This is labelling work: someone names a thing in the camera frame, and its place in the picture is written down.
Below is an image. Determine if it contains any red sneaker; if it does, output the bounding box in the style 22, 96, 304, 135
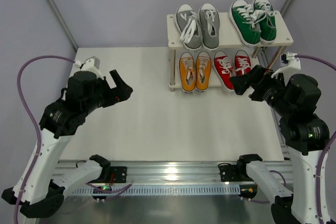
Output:
213, 51, 235, 91
234, 50, 251, 76

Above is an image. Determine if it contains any orange sneaker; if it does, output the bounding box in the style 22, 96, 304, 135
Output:
178, 52, 196, 93
196, 51, 212, 92

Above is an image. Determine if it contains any green sneaker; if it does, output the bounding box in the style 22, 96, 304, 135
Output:
229, 0, 262, 47
253, 0, 277, 44

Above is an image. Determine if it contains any grey sneaker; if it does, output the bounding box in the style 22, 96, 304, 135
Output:
198, 3, 220, 51
175, 4, 202, 51

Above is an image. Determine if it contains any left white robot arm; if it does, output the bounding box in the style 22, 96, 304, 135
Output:
2, 70, 133, 219

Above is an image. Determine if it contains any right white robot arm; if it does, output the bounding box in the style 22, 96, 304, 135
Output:
230, 65, 333, 223

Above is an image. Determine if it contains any white two-tier shoe shelf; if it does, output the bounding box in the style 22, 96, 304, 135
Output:
166, 11, 293, 92

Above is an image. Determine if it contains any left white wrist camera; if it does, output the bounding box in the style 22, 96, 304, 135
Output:
74, 56, 103, 79

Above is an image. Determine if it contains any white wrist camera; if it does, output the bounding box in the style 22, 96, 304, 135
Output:
271, 52, 301, 78
74, 56, 103, 79

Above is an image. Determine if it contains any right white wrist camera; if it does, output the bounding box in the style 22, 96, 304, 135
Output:
271, 52, 301, 78

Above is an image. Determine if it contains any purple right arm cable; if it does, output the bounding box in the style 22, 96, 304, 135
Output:
241, 54, 336, 219

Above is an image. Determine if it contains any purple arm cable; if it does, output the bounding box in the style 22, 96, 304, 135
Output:
13, 55, 132, 224
241, 54, 336, 219

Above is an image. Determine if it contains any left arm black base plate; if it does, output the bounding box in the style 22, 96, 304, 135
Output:
108, 166, 128, 185

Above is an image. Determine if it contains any aluminium mounting rail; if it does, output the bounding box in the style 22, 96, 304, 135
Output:
53, 160, 293, 185

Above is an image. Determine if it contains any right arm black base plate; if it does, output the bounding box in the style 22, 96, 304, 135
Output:
217, 163, 253, 182

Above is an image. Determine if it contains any white slotted cable duct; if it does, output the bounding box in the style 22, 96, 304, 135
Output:
70, 183, 240, 197

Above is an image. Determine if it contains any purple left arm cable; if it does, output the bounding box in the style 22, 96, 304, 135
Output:
13, 55, 132, 224

